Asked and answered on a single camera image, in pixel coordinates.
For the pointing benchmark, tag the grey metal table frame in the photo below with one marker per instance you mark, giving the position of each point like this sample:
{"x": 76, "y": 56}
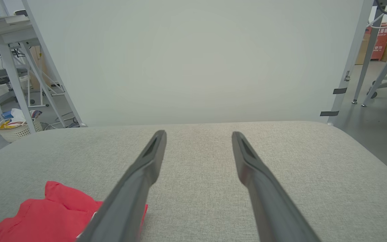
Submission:
{"x": 386, "y": 53}

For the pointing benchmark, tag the red printed box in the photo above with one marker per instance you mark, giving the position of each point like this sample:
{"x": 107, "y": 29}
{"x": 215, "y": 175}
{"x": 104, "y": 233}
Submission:
{"x": 381, "y": 42}

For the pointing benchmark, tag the white partition panel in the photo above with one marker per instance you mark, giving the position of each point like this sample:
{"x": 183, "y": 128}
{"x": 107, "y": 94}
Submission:
{"x": 193, "y": 60}

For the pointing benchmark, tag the white cloth in basket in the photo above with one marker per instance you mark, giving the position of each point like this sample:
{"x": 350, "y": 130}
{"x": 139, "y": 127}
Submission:
{"x": 18, "y": 115}

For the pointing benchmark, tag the grey office chair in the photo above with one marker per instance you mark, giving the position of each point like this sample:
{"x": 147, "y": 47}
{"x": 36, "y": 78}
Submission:
{"x": 3, "y": 75}

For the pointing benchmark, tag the white metal table frame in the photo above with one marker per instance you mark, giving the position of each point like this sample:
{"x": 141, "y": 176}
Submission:
{"x": 12, "y": 67}

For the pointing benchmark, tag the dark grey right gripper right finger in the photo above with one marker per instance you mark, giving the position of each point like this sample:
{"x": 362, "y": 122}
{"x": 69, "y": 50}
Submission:
{"x": 267, "y": 198}

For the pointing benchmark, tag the brown cardboard box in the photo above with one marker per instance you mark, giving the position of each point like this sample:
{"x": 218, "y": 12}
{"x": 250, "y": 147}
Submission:
{"x": 363, "y": 53}

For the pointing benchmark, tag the red and white jersey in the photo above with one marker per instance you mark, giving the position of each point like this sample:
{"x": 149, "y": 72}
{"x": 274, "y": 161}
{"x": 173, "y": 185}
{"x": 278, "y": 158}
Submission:
{"x": 52, "y": 215}

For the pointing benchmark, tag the white woven laundry basket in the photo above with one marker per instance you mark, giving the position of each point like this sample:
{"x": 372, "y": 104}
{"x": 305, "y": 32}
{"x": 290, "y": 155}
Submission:
{"x": 17, "y": 131}

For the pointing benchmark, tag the black tape strip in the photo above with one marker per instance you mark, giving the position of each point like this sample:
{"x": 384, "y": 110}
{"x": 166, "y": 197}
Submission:
{"x": 329, "y": 113}
{"x": 340, "y": 90}

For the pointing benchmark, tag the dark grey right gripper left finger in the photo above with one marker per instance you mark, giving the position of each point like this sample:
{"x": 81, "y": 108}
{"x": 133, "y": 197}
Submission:
{"x": 129, "y": 195}

